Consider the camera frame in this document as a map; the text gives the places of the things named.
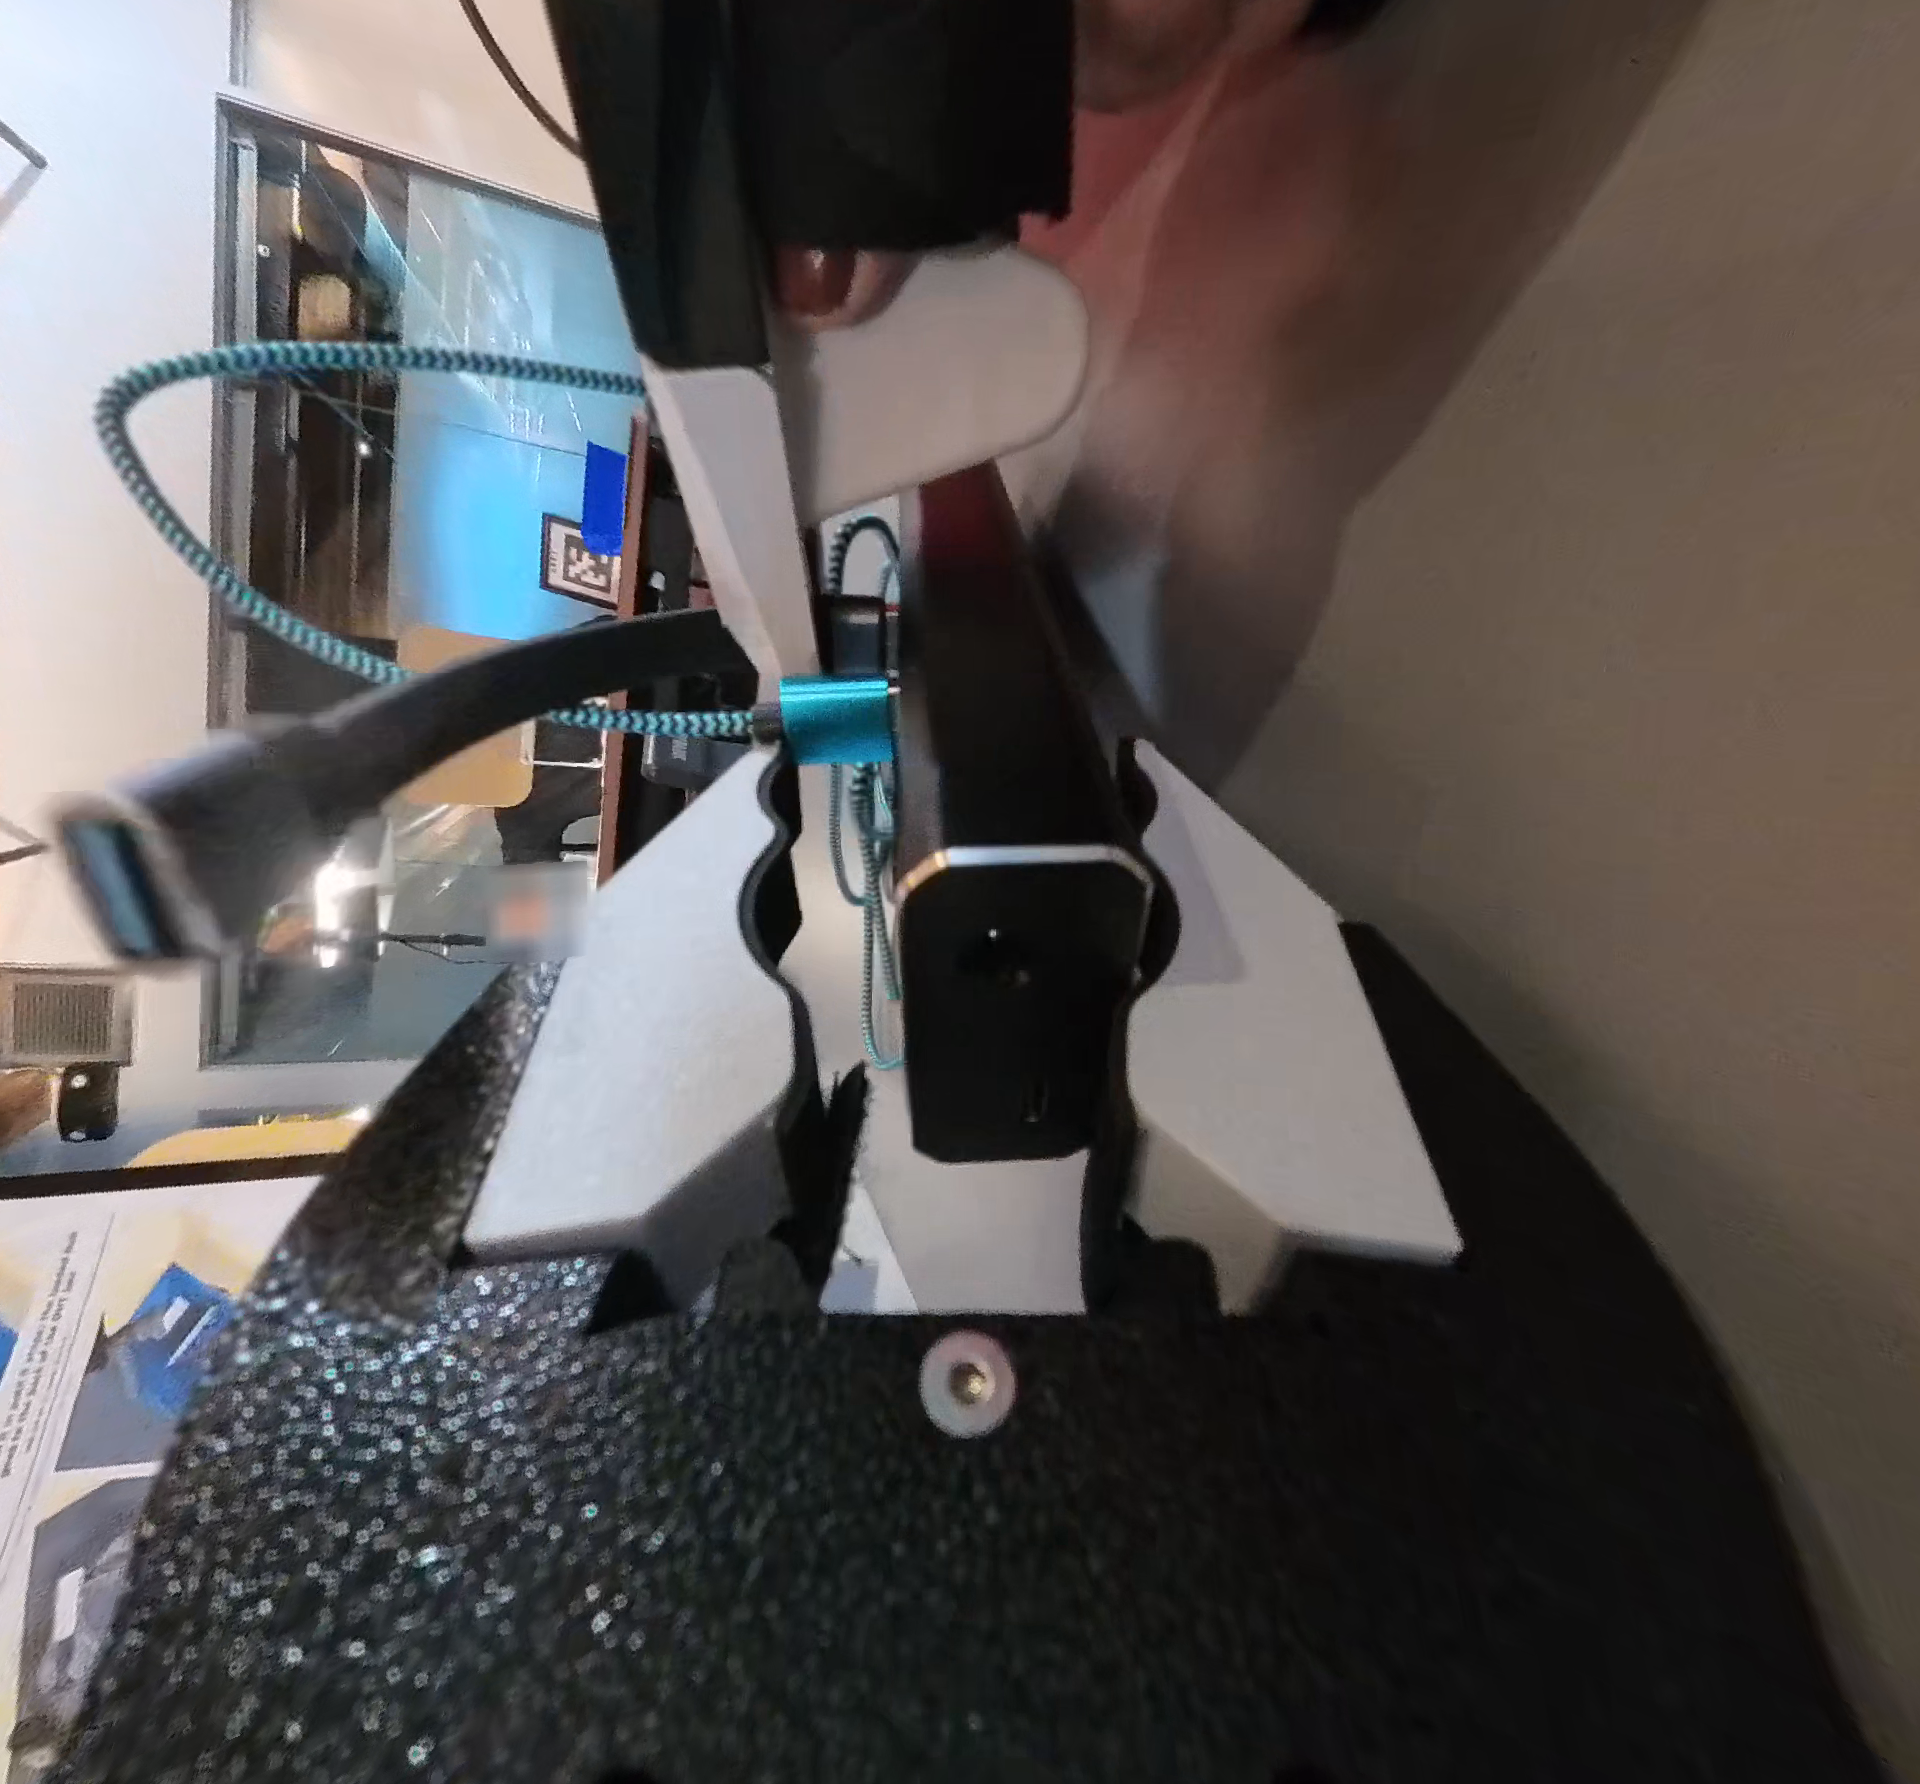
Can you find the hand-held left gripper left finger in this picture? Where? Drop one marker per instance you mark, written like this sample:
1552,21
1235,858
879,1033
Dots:
658,1033

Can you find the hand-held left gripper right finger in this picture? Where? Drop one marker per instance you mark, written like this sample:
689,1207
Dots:
1277,1062

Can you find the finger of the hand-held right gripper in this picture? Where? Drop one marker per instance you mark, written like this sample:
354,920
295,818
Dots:
739,496

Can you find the black usb hub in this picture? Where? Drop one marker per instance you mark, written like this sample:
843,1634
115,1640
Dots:
1017,764

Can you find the person's right hand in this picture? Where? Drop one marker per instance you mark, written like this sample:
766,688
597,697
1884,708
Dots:
1197,241

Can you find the blue tape strip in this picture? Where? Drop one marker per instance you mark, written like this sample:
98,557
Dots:
610,496

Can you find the square printed marker tag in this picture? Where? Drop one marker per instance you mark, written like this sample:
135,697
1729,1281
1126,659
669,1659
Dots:
581,561

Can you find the printed instruction sheet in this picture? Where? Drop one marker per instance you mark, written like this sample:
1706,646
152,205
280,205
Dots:
91,1360

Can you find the wall vent grille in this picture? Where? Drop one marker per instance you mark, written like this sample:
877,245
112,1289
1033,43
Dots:
61,1014

